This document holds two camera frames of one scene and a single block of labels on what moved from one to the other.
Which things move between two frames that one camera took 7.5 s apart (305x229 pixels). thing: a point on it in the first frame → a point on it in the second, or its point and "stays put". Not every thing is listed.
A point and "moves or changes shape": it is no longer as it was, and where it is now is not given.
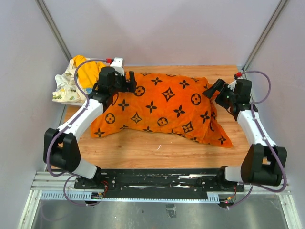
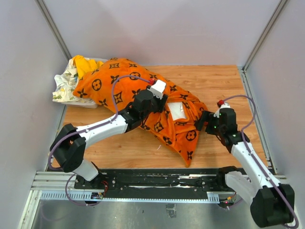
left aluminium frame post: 43,7 stays put
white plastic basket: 94,59 stays put
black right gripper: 220,86 → 206,117
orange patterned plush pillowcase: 163,103 moves or changes shape
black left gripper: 129,86 → 161,103
